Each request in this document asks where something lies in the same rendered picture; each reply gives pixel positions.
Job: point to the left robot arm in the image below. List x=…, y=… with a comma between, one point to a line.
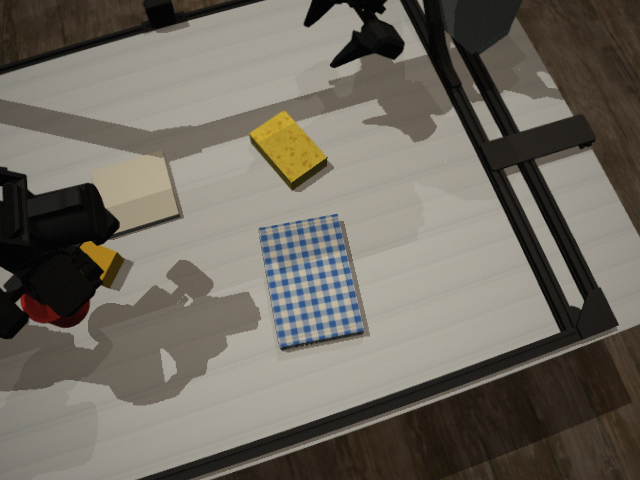
x=353, y=3

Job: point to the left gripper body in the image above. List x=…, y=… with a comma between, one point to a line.
x=380, y=37

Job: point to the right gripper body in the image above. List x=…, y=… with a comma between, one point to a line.
x=12, y=318

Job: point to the red cup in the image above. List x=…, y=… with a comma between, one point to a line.
x=37, y=312

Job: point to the blue and white checkered towel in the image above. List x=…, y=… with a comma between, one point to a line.
x=310, y=283

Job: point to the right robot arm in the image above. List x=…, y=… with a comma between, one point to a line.
x=60, y=219

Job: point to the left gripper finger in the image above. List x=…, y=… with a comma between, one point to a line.
x=350, y=52
x=317, y=9

